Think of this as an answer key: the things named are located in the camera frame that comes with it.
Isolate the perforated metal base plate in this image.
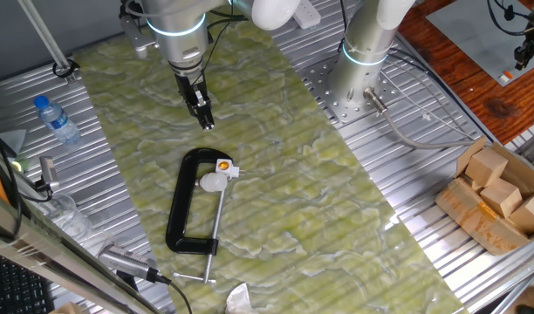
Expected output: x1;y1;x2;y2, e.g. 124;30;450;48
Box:
300;54;408;125

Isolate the aluminium profile rail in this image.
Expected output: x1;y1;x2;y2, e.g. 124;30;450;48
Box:
489;265;534;314

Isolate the white light bulb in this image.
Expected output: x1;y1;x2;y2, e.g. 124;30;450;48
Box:
195;171;229;194

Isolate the grey pad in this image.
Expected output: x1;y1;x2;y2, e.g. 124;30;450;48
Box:
425;0;534;88

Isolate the thick black cable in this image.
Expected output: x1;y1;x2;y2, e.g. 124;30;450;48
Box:
155;272;194;314

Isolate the grey triangular sheet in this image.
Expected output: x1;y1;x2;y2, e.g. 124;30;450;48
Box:
0;128;28;157

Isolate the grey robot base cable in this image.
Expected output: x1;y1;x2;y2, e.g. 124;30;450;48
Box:
362;86;476;151

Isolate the aluminium frame bar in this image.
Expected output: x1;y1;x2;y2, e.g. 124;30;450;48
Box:
0;187;163;314

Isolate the white power strip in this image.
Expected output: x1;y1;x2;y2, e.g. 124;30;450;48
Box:
291;0;323;31

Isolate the wooden block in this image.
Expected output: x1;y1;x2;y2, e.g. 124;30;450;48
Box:
479;177;524;219
464;147;510;188
509;192;534;235
461;173;484;194

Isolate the green marble pattern mat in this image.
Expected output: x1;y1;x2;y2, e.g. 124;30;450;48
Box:
72;17;469;314

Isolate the metal tripod pole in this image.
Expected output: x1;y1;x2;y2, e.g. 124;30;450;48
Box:
17;0;79;85

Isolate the large cardboard box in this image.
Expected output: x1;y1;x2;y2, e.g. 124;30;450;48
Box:
434;135;534;257

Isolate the clear water bottle blue cap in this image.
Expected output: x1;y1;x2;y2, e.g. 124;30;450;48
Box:
32;94;82;146

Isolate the crumpled white tissue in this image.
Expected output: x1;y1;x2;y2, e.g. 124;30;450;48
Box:
224;282;260;314

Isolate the silver camera with black mount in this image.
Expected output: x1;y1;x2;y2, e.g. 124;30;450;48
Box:
33;155;61;194

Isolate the small cardboard box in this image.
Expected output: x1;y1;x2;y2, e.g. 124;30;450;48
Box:
47;301;84;314

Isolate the black desk cable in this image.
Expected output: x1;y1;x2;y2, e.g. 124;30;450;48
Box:
0;124;24;240

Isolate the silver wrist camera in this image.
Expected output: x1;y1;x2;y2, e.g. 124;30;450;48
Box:
119;2;160;60

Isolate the silver ribbed camera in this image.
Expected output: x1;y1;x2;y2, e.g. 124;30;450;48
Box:
97;243;160;284

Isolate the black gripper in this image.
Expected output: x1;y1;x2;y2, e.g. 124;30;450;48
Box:
174;71;216;132

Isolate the thin white cable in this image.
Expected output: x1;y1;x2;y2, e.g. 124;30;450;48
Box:
379;51;484;141

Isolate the black C-clamp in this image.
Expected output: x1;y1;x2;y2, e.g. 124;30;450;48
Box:
164;147;236;285

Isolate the black base cable bundle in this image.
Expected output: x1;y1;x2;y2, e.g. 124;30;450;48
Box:
336;0;352;54

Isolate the black keyboard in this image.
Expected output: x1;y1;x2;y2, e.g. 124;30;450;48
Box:
0;251;55;314

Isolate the brown wooden table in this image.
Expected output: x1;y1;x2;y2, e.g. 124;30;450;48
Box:
397;0;534;146

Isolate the black strap loop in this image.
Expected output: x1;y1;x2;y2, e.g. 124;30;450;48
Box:
51;58;81;80

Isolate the black camera cable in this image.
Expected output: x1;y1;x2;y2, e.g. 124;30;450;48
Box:
199;8;250;86

